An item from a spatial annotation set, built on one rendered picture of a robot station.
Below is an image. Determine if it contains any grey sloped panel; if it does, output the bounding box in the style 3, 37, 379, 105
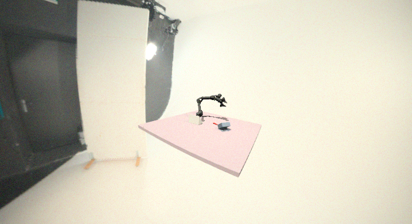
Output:
218, 122, 231, 132

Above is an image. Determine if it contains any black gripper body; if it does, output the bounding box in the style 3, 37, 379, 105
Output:
218, 97, 225, 107

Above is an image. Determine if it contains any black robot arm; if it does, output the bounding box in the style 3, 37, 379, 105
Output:
196, 94, 222, 117

